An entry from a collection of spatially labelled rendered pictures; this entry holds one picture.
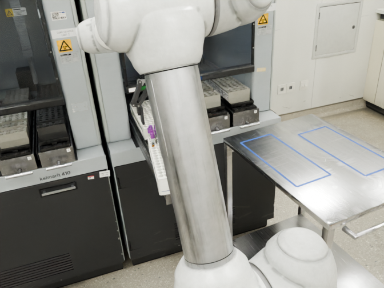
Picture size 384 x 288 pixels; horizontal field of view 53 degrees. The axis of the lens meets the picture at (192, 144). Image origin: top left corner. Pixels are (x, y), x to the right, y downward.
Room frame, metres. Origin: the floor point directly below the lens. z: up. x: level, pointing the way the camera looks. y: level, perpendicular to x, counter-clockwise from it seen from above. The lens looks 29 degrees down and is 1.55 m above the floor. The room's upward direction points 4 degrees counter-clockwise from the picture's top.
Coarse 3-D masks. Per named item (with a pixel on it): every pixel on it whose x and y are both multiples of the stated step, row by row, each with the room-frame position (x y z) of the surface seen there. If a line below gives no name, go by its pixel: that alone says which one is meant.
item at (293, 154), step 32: (288, 128) 1.40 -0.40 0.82; (320, 128) 1.38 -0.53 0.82; (256, 160) 1.17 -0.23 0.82; (288, 160) 1.15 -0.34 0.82; (320, 160) 1.14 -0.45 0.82; (352, 160) 1.13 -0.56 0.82; (288, 192) 0.97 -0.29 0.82; (320, 192) 0.96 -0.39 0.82; (352, 192) 0.95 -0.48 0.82; (288, 224) 1.43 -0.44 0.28
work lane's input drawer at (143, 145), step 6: (132, 120) 1.60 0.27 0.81; (132, 126) 1.55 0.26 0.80; (132, 132) 1.58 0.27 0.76; (138, 132) 1.47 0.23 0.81; (138, 138) 1.43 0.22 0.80; (138, 144) 1.45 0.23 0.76; (144, 144) 1.37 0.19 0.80; (144, 150) 1.33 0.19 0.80; (144, 156) 1.35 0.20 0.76; (150, 162) 1.23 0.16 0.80; (150, 168) 1.25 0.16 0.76; (168, 198) 1.05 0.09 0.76; (168, 204) 1.05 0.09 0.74
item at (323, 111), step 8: (336, 104) 3.24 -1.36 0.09; (344, 104) 3.27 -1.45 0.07; (352, 104) 3.30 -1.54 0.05; (360, 104) 3.33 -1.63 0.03; (296, 112) 3.10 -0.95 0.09; (304, 112) 3.14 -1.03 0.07; (312, 112) 3.16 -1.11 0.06; (320, 112) 3.19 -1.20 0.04; (328, 112) 3.21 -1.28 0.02; (336, 112) 3.23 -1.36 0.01; (344, 112) 3.24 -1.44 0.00
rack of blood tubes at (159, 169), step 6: (150, 144) 1.23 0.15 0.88; (156, 144) 1.23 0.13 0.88; (150, 150) 1.18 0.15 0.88; (156, 150) 1.18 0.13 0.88; (150, 156) 1.22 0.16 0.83; (156, 156) 1.15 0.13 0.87; (156, 162) 1.10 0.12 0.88; (162, 162) 1.10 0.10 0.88; (156, 168) 1.06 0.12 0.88; (162, 168) 1.06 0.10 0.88; (156, 174) 1.03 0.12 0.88; (162, 174) 1.02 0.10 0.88; (162, 180) 1.00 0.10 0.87; (162, 186) 1.00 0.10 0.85; (168, 186) 1.00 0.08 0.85; (162, 192) 1.00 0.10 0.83; (168, 192) 1.00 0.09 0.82
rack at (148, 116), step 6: (144, 102) 1.68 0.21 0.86; (132, 108) 1.61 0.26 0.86; (144, 108) 1.60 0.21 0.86; (150, 108) 1.59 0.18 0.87; (132, 114) 1.62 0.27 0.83; (144, 114) 1.53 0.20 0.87; (150, 114) 1.53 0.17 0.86; (138, 120) 1.48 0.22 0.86; (150, 120) 1.48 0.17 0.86; (138, 126) 1.50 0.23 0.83; (144, 126) 1.41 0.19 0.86; (144, 132) 1.39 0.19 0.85
